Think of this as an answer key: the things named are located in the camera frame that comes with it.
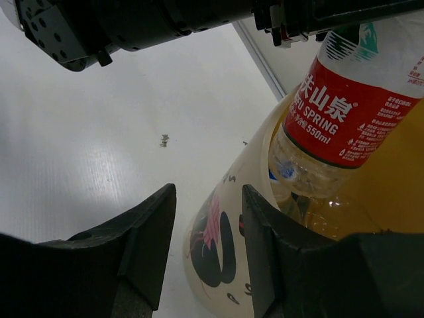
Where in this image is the red label red cap bottle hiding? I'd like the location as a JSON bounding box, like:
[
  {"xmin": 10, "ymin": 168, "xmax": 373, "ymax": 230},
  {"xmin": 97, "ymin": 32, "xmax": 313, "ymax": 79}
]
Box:
[{"xmin": 268, "ymin": 11, "xmax": 423, "ymax": 198}]

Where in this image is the clear unlabelled plastic bottle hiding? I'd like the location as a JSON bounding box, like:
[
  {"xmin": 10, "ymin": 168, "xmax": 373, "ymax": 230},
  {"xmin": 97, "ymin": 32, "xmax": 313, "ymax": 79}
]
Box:
[{"xmin": 276, "ymin": 193, "xmax": 383, "ymax": 240}]

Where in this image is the aluminium frame rail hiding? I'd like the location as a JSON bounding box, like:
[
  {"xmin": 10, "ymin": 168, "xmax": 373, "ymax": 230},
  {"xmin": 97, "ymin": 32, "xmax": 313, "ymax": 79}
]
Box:
[{"xmin": 232, "ymin": 21, "xmax": 286, "ymax": 100}]

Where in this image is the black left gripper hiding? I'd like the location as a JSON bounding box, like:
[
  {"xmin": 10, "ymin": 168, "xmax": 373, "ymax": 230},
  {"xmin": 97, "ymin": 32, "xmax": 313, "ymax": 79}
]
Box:
[{"xmin": 251, "ymin": 0, "xmax": 423, "ymax": 48}]

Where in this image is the cream bin with black ears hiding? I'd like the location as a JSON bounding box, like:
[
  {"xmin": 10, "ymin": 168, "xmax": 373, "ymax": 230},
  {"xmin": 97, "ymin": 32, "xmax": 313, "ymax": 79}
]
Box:
[{"xmin": 184, "ymin": 95, "xmax": 423, "ymax": 317}]

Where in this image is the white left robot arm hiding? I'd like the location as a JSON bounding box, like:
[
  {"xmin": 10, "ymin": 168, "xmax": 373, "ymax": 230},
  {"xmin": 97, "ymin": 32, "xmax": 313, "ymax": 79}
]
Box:
[{"xmin": 1, "ymin": 0, "xmax": 423, "ymax": 72}]

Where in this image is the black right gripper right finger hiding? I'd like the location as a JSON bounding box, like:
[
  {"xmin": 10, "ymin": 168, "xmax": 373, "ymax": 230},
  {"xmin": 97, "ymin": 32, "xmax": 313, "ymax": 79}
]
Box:
[{"xmin": 242, "ymin": 185, "xmax": 423, "ymax": 317}]

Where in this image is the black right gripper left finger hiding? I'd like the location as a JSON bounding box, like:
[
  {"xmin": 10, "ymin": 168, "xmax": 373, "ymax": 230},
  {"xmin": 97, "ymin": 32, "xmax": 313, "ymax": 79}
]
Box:
[{"xmin": 1, "ymin": 184, "xmax": 176, "ymax": 317}]

